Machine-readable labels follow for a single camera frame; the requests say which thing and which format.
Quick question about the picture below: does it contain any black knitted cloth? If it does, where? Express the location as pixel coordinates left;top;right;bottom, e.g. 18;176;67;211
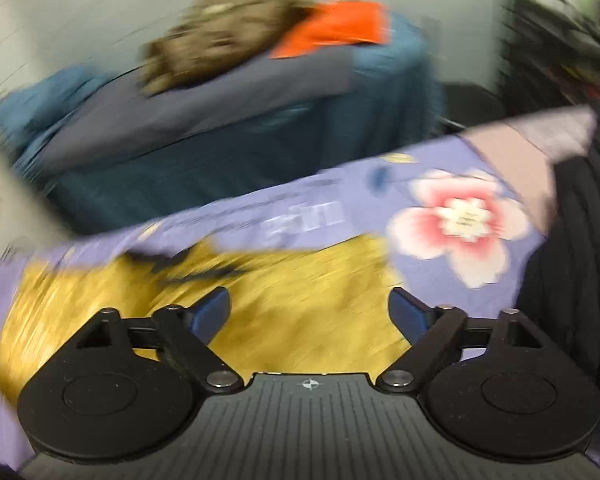
512;110;600;411

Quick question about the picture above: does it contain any bed with teal skirt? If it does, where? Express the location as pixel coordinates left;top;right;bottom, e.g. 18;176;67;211
0;15;443;233

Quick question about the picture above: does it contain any blue pillow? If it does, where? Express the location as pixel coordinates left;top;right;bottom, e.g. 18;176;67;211
0;65;111;161

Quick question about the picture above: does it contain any black wire rack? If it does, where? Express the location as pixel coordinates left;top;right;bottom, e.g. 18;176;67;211
500;0;600;111

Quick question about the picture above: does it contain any pale pink cloth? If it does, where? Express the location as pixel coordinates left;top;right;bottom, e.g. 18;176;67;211
462;105;598;236

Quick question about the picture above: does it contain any mustard yellow jacket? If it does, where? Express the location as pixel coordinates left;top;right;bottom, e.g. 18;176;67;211
0;232;411;406

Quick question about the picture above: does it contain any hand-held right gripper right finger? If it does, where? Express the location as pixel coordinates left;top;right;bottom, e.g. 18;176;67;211
376;287;543;396

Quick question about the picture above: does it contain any orange cloth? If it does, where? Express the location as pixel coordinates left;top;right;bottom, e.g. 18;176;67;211
270;0;388;61

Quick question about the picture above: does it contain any brown jacket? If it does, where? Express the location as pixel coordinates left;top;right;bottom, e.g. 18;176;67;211
137;0;321;96

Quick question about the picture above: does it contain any purple floral blanket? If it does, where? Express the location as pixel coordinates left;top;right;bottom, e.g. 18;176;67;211
0;132;546;480

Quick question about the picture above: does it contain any grey blanket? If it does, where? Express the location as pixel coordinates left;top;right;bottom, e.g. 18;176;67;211
35;47;356;176

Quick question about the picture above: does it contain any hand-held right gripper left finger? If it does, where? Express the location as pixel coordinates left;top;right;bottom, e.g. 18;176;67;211
75;287;244;394

